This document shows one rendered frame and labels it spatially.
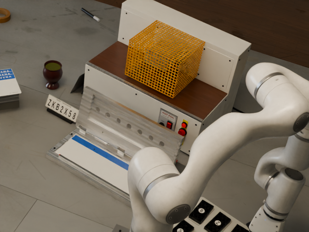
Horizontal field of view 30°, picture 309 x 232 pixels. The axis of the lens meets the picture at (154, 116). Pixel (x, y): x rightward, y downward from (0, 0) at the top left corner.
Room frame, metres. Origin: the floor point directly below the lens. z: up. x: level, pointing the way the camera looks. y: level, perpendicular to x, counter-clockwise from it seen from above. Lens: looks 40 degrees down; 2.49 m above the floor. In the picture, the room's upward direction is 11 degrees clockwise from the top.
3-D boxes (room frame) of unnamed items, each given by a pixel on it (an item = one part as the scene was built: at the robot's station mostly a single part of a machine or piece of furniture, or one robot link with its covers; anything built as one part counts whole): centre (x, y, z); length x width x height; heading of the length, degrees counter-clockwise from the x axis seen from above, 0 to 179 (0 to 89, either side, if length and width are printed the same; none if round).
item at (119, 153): (1.53, 0.14, 0.92); 0.44 x 0.21 x 0.04; 65
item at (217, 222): (1.35, -0.29, 0.92); 0.10 x 0.05 x 0.01; 147
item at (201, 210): (1.39, -0.23, 0.92); 0.10 x 0.05 x 0.01; 153
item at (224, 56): (1.93, -0.11, 1.09); 0.75 x 0.40 x 0.38; 65
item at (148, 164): (1.10, -0.03, 1.29); 0.19 x 0.12 x 0.24; 31
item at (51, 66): (1.97, 0.46, 0.96); 0.09 x 0.09 x 0.11
